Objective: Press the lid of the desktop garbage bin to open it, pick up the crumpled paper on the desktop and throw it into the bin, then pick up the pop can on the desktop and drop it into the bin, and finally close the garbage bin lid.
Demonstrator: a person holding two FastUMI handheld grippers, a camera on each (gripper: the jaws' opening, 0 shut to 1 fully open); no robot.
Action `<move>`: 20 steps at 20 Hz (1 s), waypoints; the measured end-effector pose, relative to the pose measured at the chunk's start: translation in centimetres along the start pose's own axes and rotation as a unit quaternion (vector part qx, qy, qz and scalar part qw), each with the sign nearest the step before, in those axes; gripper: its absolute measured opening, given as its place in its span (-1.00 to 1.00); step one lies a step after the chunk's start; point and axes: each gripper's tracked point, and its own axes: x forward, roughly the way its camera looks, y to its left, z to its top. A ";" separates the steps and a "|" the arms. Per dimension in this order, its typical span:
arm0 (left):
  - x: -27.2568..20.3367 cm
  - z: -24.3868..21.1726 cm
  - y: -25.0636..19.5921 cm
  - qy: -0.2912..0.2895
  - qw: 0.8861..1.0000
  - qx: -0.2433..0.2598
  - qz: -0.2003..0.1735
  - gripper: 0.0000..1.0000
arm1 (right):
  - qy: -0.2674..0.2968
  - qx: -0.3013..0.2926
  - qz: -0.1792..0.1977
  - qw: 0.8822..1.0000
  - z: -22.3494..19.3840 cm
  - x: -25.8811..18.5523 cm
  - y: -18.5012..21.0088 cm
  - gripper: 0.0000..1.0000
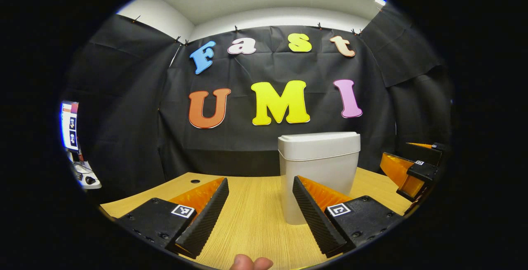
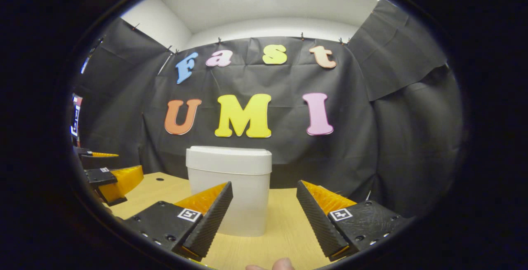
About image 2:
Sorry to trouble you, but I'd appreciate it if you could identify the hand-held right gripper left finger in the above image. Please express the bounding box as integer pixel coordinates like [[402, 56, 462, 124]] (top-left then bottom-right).
[[123, 181, 233, 262]]

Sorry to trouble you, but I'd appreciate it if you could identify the wooden desktop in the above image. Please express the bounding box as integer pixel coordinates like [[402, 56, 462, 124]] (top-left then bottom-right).
[[103, 172, 372, 270]]

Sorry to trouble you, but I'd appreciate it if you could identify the black backdrop cloth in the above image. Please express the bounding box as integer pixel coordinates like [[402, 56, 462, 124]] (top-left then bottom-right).
[[72, 0, 462, 219]]

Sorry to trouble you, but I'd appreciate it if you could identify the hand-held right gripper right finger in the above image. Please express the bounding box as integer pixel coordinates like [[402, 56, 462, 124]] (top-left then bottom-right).
[[296, 180, 414, 262]]

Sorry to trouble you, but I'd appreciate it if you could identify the computer monitor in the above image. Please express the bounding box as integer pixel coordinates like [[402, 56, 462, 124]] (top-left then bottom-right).
[[70, 94, 83, 139]]

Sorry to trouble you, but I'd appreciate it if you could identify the white desktop garbage bin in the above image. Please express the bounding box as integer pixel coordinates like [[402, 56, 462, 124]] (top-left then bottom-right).
[[186, 146, 273, 237]]

